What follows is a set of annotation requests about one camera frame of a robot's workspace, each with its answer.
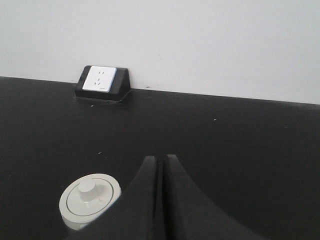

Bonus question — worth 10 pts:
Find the black benchtop socket box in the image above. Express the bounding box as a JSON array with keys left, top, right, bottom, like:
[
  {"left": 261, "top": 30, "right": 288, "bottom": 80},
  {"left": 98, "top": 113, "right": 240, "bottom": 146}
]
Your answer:
[{"left": 75, "top": 65, "right": 131, "bottom": 102}]

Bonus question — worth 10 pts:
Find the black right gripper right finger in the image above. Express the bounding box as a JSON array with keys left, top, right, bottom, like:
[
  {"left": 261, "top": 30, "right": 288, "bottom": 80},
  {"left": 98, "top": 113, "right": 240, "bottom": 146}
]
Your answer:
[{"left": 162, "top": 154, "right": 263, "bottom": 240}]

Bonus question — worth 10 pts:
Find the glass jar with white lid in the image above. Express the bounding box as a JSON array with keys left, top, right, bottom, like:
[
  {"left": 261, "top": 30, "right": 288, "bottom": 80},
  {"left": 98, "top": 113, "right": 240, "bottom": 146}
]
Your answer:
[{"left": 58, "top": 173, "right": 122, "bottom": 231}]

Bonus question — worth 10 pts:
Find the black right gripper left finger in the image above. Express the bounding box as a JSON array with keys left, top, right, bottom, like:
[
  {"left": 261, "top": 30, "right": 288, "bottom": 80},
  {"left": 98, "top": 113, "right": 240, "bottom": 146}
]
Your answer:
[{"left": 66, "top": 156, "right": 158, "bottom": 240}]

